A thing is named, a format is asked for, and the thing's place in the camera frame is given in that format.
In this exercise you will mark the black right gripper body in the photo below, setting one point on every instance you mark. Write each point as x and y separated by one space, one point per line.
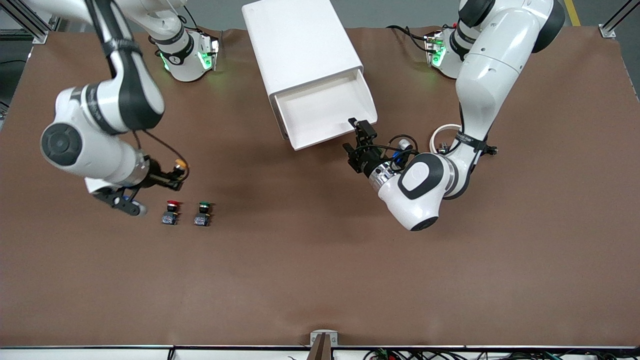
161 178

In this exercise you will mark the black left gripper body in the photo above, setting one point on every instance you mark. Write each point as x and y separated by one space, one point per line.
366 160

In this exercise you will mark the yellow push button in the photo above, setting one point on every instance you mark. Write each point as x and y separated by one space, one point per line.
181 164

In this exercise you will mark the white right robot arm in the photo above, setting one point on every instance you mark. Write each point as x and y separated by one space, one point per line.
90 150

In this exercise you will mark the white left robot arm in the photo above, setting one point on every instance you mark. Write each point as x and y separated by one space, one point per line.
492 65

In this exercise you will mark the red push button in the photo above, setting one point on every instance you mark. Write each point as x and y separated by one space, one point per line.
171 215

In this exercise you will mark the green push button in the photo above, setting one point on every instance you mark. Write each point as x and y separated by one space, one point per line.
202 216

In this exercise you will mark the white curved plastic piece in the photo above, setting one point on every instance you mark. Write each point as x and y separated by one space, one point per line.
442 128

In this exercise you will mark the brown table cover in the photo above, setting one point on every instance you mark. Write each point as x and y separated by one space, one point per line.
320 260

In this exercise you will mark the small black clip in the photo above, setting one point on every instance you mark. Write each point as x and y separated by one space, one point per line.
492 149

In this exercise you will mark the white table edge rail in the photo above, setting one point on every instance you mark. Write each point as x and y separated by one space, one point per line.
100 354

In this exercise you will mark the aluminium frame profile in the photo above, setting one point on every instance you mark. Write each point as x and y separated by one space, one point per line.
607 31
40 35

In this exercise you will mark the grey metal bracket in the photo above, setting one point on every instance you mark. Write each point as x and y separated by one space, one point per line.
334 340

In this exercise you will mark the brown post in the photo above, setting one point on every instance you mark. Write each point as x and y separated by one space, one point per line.
321 350

